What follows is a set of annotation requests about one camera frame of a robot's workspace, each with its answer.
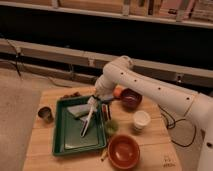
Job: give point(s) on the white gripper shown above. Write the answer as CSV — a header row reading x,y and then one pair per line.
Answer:
x,y
93,101

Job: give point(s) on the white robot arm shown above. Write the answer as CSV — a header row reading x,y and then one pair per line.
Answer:
x,y
195,106

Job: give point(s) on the small green cup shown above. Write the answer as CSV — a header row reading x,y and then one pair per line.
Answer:
x,y
111,127

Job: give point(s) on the small metal cup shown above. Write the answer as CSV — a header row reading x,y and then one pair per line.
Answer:
x,y
45,114

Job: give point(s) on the white paper cup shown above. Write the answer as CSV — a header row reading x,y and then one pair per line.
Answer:
x,y
141,119

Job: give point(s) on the blue grey block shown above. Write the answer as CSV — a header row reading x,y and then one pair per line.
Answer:
x,y
107,98

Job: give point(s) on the grey cloth in tray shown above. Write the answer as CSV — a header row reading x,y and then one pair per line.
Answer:
x,y
79,111

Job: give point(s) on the dark brown small object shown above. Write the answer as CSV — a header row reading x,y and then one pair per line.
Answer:
x,y
76,94

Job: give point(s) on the red black markers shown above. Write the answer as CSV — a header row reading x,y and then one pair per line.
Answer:
x,y
106,112

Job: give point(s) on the orange ball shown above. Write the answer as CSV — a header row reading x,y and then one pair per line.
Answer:
x,y
117,92

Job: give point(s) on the green plastic tray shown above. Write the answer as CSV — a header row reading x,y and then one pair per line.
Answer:
x,y
67,139

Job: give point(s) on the dark red bowl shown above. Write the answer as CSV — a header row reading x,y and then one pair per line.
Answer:
x,y
130,99

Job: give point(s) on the yellow small object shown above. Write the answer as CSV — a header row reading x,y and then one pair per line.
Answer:
x,y
103,156

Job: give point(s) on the orange bowl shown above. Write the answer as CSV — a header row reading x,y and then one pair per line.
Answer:
x,y
123,152

